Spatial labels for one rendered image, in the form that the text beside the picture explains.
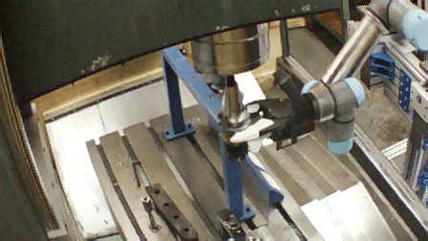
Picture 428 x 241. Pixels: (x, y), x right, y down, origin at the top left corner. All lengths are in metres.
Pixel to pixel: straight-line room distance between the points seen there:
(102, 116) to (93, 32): 1.38
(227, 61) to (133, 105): 1.24
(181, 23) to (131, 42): 0.09
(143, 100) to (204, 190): 0.64
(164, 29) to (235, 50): 0.17
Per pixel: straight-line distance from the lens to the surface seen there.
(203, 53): 1.04
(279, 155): 2.11
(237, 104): 1.17
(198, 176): 1.78
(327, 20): 4.12
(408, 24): 1.34
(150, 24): 0.89
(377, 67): 2.19
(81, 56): 0.88
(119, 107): 2.25
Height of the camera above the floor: 2.07
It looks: 36 degrees down
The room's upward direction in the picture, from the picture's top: 6 degrees counter-clockwise
